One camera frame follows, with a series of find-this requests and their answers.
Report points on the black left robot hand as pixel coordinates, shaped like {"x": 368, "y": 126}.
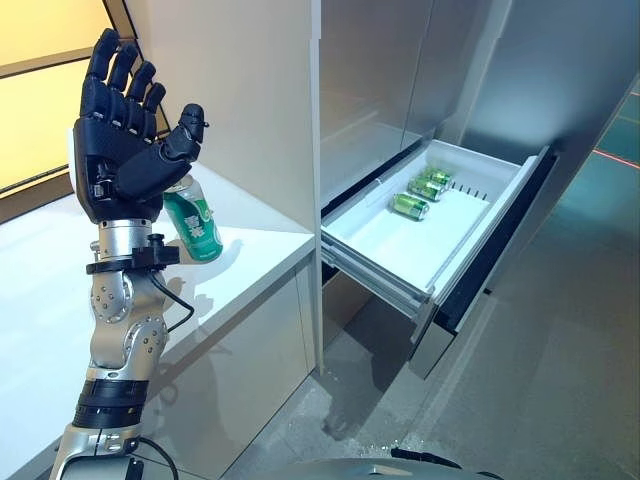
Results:
{"x": 120, "y": 145}

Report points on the white fridge drawer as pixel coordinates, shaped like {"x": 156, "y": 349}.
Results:
{"x": 430, "y": 235}

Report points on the white counter cabinet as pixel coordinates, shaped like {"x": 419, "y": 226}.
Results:
{"x": 215, "y": 310}

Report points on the silver fridge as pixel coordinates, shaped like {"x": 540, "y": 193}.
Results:
{"x": 450, "y": 100}

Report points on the green drink can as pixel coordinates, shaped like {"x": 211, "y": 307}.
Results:
{"x": 426, "y": 188}
{"x": 411, "y": 205}
{"x": 194, "y": 222}
{"x": 437, "y": 175}

